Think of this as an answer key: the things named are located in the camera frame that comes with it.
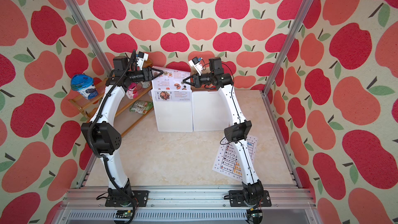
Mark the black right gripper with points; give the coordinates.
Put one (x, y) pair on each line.
(196, 81)

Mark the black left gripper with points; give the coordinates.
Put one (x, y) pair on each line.
(147, 75)

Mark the restaurant special menu sheet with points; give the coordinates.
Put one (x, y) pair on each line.
(169, 86)

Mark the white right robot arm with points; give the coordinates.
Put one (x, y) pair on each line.
(236, 134)

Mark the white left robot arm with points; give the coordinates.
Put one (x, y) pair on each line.
(101, 136)

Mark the left white rack box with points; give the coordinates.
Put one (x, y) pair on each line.
(171, 115)

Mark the white rack box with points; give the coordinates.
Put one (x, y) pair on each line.
(209, 111)
(171, 115)

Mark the right white rack box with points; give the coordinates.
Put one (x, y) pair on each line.
(209, 111)

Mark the white lidded jar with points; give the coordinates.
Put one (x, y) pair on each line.
(146, 84)

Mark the pink lidded cup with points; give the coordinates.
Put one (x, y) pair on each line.
(132, 91)

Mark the green snack packet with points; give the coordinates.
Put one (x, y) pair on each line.
(141, 107)

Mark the wooden spice shelf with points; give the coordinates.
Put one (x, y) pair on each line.
(81, 104)

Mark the blue lidded yogurt cup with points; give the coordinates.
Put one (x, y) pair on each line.
(84, 85)

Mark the white dotted menu sheet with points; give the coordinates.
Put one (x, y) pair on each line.
(236, 160)

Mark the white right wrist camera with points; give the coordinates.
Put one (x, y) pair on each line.
(197, 64)

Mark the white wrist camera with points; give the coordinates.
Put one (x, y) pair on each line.
(141, 58)
(197, 64)

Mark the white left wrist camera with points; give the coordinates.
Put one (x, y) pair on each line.
(141, 58)

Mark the left aluminium frame post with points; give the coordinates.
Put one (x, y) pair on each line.
(88, 34)

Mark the aluminium frame post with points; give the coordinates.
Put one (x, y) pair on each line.
(88, 34)
(296, 25)

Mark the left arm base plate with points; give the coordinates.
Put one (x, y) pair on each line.
(116, 199)

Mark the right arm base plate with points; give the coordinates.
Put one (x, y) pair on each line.
(236, 199)

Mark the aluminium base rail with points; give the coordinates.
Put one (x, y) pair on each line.
(189, 205)

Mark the right aluminium frame post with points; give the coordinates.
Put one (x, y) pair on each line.
(296, 25)

